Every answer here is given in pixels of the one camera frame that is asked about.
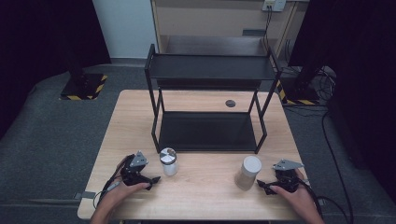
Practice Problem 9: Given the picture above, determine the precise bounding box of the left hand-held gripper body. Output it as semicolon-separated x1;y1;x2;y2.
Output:
120;150;149;188

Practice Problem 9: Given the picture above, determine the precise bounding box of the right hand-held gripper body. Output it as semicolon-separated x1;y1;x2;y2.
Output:
272;159;304;193

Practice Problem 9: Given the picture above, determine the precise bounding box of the brown powder jar white lid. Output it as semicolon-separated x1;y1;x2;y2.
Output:
233;155;262;191

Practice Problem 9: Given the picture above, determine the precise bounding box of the glass jar with silver lid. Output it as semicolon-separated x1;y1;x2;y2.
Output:
159;147;179;177

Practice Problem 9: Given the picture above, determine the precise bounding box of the black metal two-tier rack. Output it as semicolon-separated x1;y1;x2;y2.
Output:
144;43;283;155

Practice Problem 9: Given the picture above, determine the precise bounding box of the person's right hand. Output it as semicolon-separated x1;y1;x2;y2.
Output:
269;170;318;217

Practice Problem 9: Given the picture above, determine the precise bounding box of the person's left hand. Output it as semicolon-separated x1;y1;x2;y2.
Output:
102;156;151;217

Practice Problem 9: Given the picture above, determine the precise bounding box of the grey tape piece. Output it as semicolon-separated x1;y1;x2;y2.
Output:
74;190;97;201

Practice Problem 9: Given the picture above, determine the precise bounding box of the black curtain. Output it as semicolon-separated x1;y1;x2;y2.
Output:
288;0;396;195
0;0;112;139

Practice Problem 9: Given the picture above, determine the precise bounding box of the beige wooden cabinet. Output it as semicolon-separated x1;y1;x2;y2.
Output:
150;0;310;59

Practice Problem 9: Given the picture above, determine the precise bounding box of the left hand-held gripper cable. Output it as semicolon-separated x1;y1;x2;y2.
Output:
92;155;132;210

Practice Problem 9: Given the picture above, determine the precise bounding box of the hand-held gripper cable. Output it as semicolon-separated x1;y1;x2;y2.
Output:
92;155;132;210
297;176;324;218

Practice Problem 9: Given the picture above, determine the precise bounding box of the right hand-held gripper cable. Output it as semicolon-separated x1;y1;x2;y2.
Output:
297;176;324;218

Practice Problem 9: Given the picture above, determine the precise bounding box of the thin black floor cable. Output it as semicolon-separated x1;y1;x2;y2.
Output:
317;195;351;223

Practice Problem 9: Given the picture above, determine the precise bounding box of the long black floor cable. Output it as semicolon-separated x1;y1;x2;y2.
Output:
321;110;355;224

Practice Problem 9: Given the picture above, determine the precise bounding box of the bundle of black floor cables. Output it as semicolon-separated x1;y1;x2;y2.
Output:
311;65;338;105

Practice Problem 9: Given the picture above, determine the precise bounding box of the black outlet cable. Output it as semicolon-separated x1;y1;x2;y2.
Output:
262;6;274;48

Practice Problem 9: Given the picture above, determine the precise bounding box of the white wall power outlet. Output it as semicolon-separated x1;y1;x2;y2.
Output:
262;0;287;13

